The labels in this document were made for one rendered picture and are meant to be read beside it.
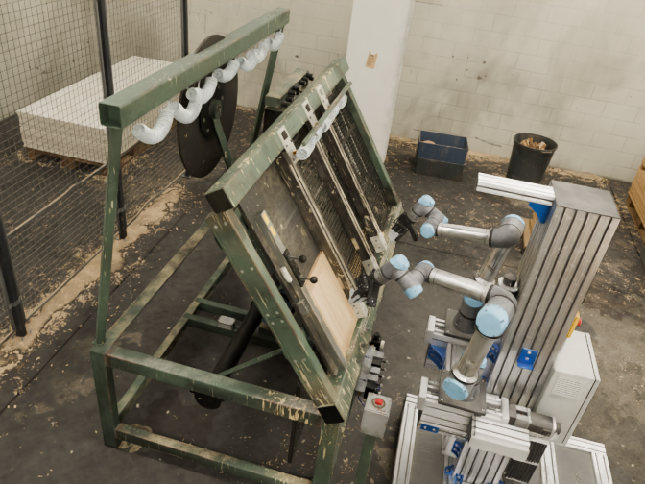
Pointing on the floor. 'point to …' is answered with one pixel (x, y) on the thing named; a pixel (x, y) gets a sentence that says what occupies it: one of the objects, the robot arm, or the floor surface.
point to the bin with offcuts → (530, 157)
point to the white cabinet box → (377, 61)
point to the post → (365, 459)
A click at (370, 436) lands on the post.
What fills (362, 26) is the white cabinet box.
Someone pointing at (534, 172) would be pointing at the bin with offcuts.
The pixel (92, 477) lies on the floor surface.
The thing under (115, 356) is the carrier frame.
